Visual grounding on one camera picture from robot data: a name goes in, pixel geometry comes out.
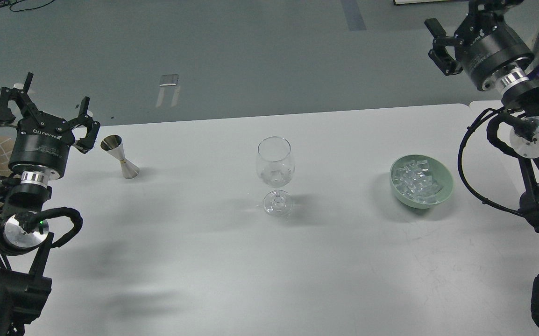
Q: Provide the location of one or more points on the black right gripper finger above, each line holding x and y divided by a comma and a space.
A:
439, 55
486, 16

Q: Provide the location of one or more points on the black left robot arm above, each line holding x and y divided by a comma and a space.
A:
28, 232

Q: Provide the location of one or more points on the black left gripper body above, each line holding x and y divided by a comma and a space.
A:
41, 147

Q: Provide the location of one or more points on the clear wine glass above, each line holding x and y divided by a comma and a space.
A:
275, 166

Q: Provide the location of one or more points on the clear ice cubes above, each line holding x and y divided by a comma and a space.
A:
415, 181

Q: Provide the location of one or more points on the metal floor plate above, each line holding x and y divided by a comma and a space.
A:
168, 80

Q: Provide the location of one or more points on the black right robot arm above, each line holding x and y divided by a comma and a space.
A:
514, 130

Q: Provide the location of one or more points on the green bowl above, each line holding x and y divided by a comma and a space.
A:
440, 172

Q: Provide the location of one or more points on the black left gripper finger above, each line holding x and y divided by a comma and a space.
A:
86, 143
17, 110

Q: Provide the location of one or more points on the steel double jigger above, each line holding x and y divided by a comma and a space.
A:
113, 145

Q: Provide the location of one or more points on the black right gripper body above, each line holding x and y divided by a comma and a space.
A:
489, 44

